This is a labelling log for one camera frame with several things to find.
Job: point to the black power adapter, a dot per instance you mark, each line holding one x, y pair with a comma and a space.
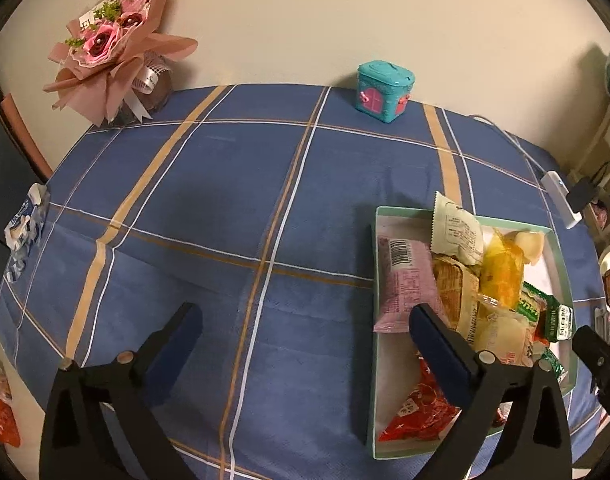
581, 194

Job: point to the green white biscuit packet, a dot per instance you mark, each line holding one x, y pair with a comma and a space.
554, 320

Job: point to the blue plaid tablecloth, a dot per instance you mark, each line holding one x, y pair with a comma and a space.
257, 203

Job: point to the pink snack packet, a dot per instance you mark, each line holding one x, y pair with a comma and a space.
406, 280

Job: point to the orange plastic bag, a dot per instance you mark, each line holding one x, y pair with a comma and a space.
8, 428

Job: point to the white lattice shelf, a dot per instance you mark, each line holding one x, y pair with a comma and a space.
603, 172

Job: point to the teal house toy box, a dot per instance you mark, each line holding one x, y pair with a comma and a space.
383, 89

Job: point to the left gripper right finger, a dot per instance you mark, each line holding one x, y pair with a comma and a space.
535, 443

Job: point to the white power strip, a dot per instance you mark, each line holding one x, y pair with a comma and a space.
550, 180

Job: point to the small red snack packet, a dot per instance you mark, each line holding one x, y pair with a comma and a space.
424, 414

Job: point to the clear bun packet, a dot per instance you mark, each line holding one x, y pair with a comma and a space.
505, 333

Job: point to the round pastry packet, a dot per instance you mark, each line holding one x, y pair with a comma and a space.
532, 245

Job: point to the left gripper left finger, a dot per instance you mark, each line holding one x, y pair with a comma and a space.
75, 441

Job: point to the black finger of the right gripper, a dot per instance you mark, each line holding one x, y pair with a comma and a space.
594, 352

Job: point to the yellow cake packet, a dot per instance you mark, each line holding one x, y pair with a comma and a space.
502, 270

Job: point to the white tray with green rim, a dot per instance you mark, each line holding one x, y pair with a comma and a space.
395, 369

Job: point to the pink flower bouquet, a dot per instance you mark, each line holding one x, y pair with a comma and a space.
115, 56

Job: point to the beige bread packet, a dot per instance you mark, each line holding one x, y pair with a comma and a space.
458, 289

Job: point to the cream white snack packet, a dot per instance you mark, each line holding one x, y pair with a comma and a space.
455, 232

